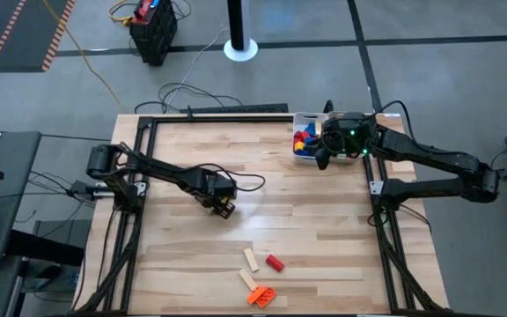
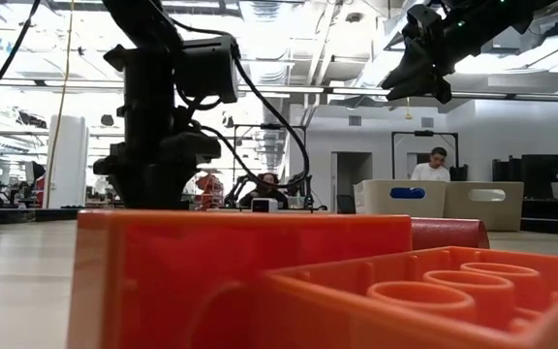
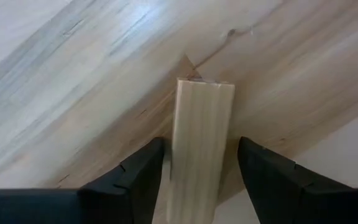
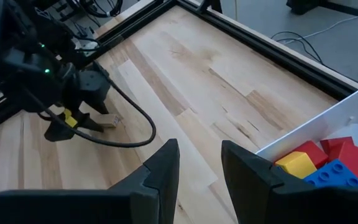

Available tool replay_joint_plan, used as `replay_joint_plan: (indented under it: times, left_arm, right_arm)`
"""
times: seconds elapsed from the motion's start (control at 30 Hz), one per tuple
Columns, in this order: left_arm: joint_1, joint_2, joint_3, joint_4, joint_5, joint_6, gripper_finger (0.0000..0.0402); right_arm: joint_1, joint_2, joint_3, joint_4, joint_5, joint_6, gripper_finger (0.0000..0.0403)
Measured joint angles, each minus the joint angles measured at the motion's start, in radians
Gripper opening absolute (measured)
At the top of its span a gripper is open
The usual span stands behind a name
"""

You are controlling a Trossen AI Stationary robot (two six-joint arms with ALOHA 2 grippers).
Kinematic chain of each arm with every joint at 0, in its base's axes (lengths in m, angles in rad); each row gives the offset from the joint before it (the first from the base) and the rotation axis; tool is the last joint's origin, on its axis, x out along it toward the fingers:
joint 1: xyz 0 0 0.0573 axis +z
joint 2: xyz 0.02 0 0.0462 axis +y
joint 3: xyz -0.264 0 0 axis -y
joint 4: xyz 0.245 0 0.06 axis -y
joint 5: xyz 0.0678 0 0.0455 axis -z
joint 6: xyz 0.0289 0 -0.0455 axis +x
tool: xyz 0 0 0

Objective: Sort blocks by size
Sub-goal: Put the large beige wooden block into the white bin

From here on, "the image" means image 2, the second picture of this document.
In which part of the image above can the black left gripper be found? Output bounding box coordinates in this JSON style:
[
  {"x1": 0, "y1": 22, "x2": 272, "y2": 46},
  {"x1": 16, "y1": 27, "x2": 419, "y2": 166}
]
[{"x1": 92, "y1": 131, "x2": 223, "y2": 211}]

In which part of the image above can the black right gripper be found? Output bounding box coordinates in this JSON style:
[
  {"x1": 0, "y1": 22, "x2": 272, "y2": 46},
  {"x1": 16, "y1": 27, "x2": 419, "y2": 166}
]
[{"x1": 380, "y1": 3, "x2": 460, "y2": 105}]

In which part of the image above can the red background object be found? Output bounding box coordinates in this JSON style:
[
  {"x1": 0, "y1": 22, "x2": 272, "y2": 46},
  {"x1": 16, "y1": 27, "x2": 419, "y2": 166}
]
[{"x1": 196, "y1": 173, "x2": 225, "y2": 207}]

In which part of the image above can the orange plastic brick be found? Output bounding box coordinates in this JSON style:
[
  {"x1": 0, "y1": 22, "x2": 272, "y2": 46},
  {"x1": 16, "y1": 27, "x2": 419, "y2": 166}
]
[
  {"x1": 254, "y1": 245, "x2": 558, "y2": 349},
  {"x1": 68, "y1": 207, "x2": 414, "y2": 349}
]

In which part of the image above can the standing person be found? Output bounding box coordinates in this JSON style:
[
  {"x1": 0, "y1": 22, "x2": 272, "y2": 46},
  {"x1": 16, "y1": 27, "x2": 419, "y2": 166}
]
[{"x1": 410, "y1": 146, "x2": 451, "y2": 183}]

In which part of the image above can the white pillar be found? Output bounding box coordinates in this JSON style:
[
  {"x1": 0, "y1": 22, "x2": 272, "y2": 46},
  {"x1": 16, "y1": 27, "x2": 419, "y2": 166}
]
[{"x1": 45, "y1": 113, "x2": 90, "y2": 208}]

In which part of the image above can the small white box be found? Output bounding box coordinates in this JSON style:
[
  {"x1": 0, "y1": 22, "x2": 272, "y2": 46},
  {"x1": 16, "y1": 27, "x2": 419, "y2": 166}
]
[{"x1": 251, "y1": 197, "x2": 280, "y2": 213}]

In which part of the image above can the seated person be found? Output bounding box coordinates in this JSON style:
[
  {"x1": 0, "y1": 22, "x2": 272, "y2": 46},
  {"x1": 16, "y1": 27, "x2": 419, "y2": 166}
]
[{"x1": 237, "y1": 172, "x2": 291, "y2": 210}]

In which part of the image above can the white plastic bin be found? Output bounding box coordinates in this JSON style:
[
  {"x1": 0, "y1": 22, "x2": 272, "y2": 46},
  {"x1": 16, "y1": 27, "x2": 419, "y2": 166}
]
[
  {"x1": 443, "y1": 180, "x2": 525, "y2": 233},
  {"x1": 354, "y1": 179, "x2": 449, "y2": 219}
]

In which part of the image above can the black cabinet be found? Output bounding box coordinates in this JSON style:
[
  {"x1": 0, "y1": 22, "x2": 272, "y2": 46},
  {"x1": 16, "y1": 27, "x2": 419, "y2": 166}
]
[{"x1": 491, "y1": 153, "x2": 558, "y2": 181}]

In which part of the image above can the red rounded wooden block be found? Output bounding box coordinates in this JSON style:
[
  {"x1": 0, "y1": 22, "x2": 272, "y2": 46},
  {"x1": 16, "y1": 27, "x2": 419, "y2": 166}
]
[{"x1": 410, "y1": 216, "x2": 491, "y2": 250}]

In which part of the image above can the black frame stand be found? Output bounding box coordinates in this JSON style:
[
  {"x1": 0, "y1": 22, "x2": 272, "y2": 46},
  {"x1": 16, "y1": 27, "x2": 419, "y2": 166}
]
[
  {"x1": 391, "y1": 129, "x2": 459, "y2": 169},
  {"x1": 232, "y1": 123, "x2": 308, "y2": 198}
]

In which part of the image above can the black aluminium table frame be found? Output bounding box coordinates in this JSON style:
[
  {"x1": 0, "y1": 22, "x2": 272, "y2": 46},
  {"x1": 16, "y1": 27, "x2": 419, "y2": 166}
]
[{"x1": 0, "y1": 206, "x2": 80, "y2": 227}]

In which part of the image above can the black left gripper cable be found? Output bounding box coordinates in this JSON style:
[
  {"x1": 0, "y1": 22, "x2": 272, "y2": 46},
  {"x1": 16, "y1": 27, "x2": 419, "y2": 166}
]
[{"x1": 162, "y1": 14, "x2": 312, "y2": 190}]

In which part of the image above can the yellow cable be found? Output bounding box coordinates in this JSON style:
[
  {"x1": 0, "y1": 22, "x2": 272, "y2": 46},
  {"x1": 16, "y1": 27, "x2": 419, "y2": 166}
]
[{"x1": 44, "y1": 0, "x2": 76, "y2": 207}]

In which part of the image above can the black hanging cable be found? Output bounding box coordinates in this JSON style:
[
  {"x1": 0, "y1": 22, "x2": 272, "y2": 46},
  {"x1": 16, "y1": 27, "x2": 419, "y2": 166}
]
[{"x1": 0, "y1": 0, "x2": 43, "y2": 128}]

